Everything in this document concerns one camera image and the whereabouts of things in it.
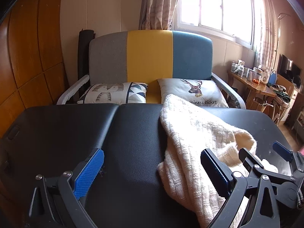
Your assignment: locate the black padded folding bed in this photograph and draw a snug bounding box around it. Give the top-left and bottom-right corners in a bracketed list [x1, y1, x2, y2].
[0, 103, 304, 228]

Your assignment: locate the white framed window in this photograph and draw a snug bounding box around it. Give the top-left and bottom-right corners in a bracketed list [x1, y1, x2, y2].
[174, 0, 264, 49]

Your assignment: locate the patterned beige curtain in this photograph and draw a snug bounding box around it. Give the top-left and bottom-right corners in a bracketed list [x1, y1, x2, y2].
[139, 0, 181, 30]
[253, 0, 279, 74]

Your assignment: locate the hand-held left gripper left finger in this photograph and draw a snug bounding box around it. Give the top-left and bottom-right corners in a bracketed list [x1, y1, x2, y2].
[28, 148, 105, 228]

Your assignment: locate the black monitor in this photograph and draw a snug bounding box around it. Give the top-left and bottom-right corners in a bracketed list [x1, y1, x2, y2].
[278, 54, 302, 81]

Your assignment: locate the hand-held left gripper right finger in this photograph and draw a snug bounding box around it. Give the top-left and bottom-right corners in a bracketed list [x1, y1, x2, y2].
[200, 148, 279, 228]

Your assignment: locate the black rolled mat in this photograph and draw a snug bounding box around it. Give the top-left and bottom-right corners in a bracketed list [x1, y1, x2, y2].
[78, 30, 96, 83]

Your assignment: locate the brown paper bag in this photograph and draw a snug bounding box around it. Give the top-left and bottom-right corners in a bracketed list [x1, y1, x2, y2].
[251, 98, 273, 112]

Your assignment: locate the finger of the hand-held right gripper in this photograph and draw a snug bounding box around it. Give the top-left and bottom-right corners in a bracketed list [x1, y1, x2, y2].
[239, 148, 295, 186]
[273, 141, 304, 171]

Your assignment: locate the deer print pillow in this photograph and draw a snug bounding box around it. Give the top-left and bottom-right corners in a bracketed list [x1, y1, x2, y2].
[157, 78, 230, 108]

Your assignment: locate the wooden desk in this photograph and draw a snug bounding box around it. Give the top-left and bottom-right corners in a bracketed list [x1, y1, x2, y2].
[227, 70, 277, 110]

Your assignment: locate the thin floor lamp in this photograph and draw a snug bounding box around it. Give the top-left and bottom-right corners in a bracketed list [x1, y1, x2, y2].
[274, 12, 291, 53]

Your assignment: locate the blue chair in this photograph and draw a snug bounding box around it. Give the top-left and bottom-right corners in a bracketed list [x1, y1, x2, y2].
[268, 69, 278, 86]

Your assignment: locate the grey yellow blue sofa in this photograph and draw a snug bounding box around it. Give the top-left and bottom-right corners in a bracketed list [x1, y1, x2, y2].
[56, 30, 246, 108]

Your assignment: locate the clear storage box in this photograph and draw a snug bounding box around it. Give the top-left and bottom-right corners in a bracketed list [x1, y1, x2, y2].
[247, 66, 269, 82]

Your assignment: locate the geometric patterned pillow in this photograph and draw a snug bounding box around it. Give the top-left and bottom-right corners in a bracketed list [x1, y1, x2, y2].
[77, 82, 149, 104]

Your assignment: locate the cream knit sweater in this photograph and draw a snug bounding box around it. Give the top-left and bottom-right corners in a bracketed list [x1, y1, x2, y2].
[158, 94, 278, 228]

